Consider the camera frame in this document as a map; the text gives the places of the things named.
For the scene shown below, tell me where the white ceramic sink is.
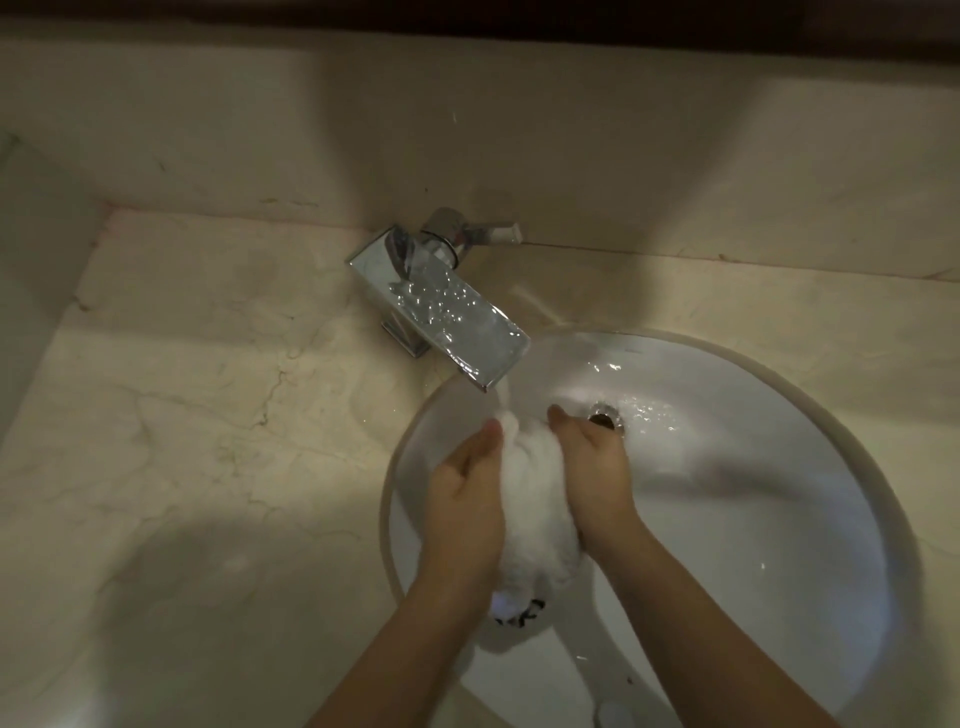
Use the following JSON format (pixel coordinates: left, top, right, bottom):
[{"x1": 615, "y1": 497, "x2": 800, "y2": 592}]
[{"x1": 380, "y1": 329, "x2": 925, "y2": 728}]

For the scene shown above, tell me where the person's right hand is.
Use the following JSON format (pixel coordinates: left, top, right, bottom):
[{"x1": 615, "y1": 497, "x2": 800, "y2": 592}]
[{"x1": 547, "y1": 404, "x2": 648, "y2": 556}]

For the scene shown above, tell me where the person's left forearm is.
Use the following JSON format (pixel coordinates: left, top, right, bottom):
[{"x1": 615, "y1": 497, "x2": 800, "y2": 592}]
[{"x1": 307, "y1": 577, "x2": 496, "y2": 728}]

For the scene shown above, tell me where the person's right forearm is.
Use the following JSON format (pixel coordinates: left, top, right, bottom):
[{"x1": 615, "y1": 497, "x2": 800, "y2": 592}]
[{"x1": 588, "y1": 521, "x2": 838, "y2": 728}]

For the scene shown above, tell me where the person's left hand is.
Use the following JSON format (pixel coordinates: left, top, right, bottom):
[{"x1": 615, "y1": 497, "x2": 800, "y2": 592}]
[{"x1": 416, "y1": 418, "x2": 510, "y2": 601}]

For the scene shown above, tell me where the chrome faucet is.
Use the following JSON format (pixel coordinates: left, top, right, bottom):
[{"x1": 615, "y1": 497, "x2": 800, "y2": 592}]
[{"x1": 344, "y1": 207, "x2": 532, "y2": 395}]

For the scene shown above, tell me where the white towel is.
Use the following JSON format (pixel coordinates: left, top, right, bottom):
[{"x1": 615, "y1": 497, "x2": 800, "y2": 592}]
[{"x1": 487, "y1": 408, "x2": 586, "y2": 635}]

